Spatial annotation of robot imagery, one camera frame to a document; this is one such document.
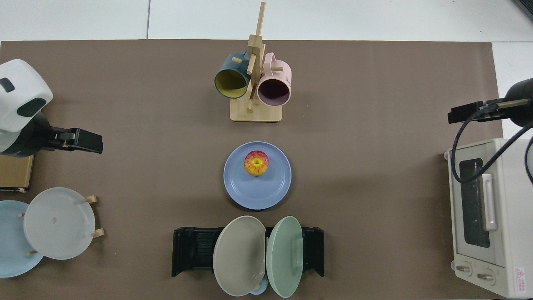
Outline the green plate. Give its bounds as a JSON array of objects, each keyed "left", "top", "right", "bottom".
[{"left": 266, "top": 215, "right": 304, "bottom": 298}]

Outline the wooden peg plate rack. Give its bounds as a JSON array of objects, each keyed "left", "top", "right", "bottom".
[{"left": 19, "top": 195, "right": 105, "bottom": 255}]

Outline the pale toaster oven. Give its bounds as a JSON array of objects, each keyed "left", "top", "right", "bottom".
[{"left": 443, "top": 138, "right": 533, "bottom": 299}]

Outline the small blue round thing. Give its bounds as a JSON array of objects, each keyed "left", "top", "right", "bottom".
[{"left": 250, "top": 277, "right": 269, "bottom": 295}]

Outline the red yellow apple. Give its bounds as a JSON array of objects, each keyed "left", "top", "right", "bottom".
[{"left": 244, "top": 150, "right": 269, "bottom": 177}]

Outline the wooden cup stand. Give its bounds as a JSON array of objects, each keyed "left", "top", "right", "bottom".
[{"left": 230, "top": 1, "right": 284, "bottom": 123}]

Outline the pink cup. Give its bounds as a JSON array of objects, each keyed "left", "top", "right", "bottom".
[{"left": 257, "top": 52, "right": 292, "bottom": 106}]

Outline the dark teal cup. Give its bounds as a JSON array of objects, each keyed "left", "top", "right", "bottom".
[{"left": 214, "top": 51, "right": 251, "bottom": 99}]

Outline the wire basket with wooden floor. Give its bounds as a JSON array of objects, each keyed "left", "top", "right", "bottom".
[{"left": 0, "top": 154, "right": 35, "bottom": 193}]

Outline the pale grey plate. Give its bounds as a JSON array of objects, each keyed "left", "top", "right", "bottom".
[{"left": 23, "top": 187, "right": 96, "bottom": 260}]

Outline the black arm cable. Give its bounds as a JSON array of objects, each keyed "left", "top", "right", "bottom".
[{"left": 452, "top": 104, "right": 533, "bottom": 184}]

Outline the black dish rack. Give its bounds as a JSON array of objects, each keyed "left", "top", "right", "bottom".
[{"left": 172, "top": 226, "right": 325, "bottom": 278}]

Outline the light blue plate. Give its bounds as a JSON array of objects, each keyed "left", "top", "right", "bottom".
[{"left": 0, "top": 200, "right": 45, "bottom": 278}]

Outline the dark grey equipment edge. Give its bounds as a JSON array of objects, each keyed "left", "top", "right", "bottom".
[{"left": 513, "top": 0, "right": 533, "bottom": 21}]

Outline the beige grey plate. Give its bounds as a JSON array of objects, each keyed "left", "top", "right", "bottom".
[{"left": 213, "top": 215, "right": 267, "bottom": 297}]

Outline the brown table cloth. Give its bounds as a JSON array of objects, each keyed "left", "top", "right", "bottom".
[{"left": 0, "top": 40, "right": 504, "bottom": 300}]

